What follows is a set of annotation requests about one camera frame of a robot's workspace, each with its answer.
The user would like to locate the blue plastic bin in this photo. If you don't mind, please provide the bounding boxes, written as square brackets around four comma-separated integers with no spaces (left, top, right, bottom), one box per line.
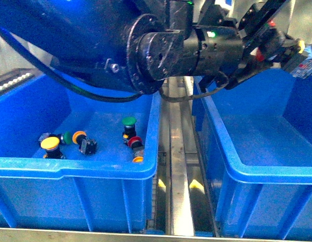
[0,75,161,232]
[192,69,312,241]

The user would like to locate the middle blue plastic bin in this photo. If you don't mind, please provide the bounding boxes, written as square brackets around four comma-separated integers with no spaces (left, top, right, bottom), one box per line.
[192,69,312,241]

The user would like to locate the center metal divider rail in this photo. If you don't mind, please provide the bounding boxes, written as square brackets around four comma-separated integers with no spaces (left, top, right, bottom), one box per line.
[168,77,196,236]

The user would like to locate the green mushroom button upright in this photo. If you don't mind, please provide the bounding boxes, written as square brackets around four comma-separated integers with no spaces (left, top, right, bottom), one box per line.
[122,116,137,145]

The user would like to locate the yellow button near bin corner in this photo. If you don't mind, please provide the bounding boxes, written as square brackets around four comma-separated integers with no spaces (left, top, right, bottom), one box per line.
[133,156,144,163]

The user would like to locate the white roller conveyor track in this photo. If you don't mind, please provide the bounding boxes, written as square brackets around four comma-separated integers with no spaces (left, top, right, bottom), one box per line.
[0,73,35,92]

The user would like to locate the yellow mushroom button upright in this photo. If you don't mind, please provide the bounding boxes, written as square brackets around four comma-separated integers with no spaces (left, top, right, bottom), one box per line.
[40,137,66,159]

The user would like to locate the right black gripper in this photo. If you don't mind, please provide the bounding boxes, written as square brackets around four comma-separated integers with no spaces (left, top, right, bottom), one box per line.
[186,1,312,90]

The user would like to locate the red button lying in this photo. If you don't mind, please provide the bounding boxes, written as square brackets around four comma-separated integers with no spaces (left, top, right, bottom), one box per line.
[128,136,145,158]

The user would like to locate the orange yellow button lying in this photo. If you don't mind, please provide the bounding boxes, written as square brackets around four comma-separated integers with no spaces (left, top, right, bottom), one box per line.
[72,131,97,155]

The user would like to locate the left blue plastic bin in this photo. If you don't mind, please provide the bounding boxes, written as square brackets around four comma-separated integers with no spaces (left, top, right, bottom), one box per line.
[0,75,161,232]

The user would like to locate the green button lying sideways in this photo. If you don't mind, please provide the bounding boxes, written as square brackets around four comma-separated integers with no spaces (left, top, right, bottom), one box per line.
[38,131,72,145]

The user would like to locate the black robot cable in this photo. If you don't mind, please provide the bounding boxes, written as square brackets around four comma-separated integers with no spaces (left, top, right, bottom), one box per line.
[0,26,229,103]

